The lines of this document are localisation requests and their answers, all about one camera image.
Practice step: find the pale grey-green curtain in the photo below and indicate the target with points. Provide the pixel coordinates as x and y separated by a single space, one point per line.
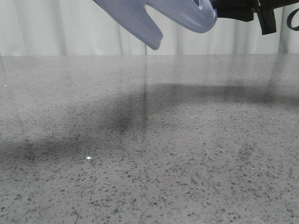
81 28

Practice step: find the light blue slipper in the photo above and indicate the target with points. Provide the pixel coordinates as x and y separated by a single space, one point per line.
132 16
198 18

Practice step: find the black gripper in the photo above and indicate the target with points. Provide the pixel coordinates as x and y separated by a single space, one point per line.
244 9

